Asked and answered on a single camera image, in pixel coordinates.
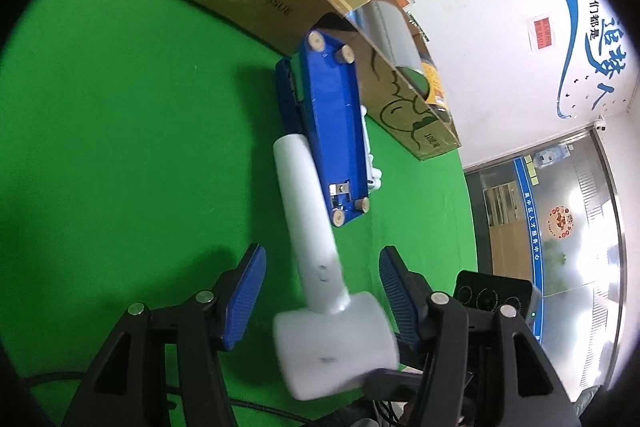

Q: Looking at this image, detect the blue device with wooden pegs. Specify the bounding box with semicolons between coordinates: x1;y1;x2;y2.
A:
274;28;373;228

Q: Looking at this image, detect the white plastic part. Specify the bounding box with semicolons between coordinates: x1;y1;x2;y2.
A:
359;104;385;192

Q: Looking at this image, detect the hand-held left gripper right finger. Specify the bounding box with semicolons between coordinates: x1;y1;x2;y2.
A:
377;246;583;427

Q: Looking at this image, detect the green table cover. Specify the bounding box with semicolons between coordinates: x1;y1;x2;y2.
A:
0;0;480;427

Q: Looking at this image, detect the yellow label dried flower jar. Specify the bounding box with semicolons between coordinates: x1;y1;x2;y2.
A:
397;57;453;118

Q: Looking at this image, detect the red round emblem sticker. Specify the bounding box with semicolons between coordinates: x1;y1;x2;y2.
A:
547;206;576;238

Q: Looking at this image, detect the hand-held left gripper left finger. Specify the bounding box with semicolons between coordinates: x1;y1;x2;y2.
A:
61;243;268;427

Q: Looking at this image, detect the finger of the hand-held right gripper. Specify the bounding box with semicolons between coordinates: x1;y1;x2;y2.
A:
362;368;431;403

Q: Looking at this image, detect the glass door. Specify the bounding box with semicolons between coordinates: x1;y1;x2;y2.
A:
462;127;632;395

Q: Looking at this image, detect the white hair dryer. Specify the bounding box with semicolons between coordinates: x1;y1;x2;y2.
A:
272;133;401;400

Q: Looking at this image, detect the blue wall lettering decal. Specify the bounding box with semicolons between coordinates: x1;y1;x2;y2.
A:
537;0;632;120

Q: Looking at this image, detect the red wall sign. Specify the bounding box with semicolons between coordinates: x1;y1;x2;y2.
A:
526;14;561;52

